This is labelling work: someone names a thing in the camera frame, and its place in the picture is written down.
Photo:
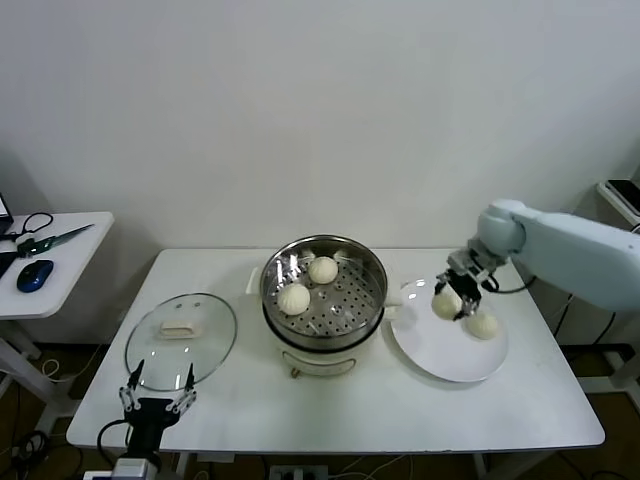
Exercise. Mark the black laptop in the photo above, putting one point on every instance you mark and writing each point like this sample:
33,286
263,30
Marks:
5,207

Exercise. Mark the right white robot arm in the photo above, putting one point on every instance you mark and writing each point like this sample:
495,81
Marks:
575,255

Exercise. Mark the white steamed baozi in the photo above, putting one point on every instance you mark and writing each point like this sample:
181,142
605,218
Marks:
322,270
294,299
445,304
482,326

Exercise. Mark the black tablet device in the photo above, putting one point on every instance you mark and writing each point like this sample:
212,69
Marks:
625,192

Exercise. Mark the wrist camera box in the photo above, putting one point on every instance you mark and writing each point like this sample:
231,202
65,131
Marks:
459,261
132,470

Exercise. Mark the white side table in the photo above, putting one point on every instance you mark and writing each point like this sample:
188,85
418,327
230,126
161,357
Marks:
75,280

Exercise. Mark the black flat device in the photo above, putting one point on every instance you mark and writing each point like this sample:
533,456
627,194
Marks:
7,262

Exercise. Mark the white side stand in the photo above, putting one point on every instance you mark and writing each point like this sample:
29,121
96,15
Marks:
602,190

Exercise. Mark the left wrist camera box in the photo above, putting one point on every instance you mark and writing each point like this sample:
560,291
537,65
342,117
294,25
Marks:
132,470

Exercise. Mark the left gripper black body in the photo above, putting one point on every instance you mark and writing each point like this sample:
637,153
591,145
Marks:
147,417

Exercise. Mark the white round plate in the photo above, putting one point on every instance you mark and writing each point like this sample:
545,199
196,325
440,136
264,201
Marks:
440,350

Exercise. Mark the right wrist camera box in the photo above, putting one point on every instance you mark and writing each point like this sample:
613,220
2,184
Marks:
459,261

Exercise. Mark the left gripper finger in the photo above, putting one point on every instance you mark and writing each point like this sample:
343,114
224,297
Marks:
189,392
129,392

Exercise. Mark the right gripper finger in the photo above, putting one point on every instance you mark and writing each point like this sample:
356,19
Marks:
470,307
442,284

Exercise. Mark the blue computer mouse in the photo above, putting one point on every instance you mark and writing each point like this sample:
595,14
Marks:
35,275

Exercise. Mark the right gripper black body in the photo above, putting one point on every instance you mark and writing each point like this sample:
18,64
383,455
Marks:
467,285

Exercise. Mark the stainless steel steamer basket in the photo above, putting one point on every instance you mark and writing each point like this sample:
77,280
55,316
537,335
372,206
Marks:
367,260

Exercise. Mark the white electric cooker base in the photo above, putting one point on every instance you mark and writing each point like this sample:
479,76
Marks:
320,362

